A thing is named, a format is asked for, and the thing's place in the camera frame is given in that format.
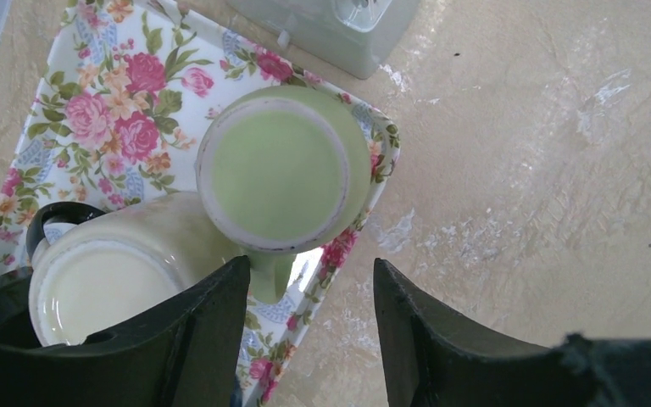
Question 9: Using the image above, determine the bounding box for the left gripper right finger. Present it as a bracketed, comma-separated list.
[373, 259, 651, 406]

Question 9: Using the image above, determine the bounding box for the cream mug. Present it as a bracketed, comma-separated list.
[28, 192, 242, 346]

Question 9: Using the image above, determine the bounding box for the green mug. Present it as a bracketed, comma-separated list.
[196, 86, 371, 304]

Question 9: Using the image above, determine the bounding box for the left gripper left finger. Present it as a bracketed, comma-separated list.
[0, 256, 250, 406]

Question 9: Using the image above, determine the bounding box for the floral tray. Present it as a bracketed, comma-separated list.
[0, 1, 400, 406]

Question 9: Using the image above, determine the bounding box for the black mug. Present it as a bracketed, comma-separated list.
[25, 201, 106, 265]

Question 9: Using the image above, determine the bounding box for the white metronome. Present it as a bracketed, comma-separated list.
[228, 0, 420, 80]

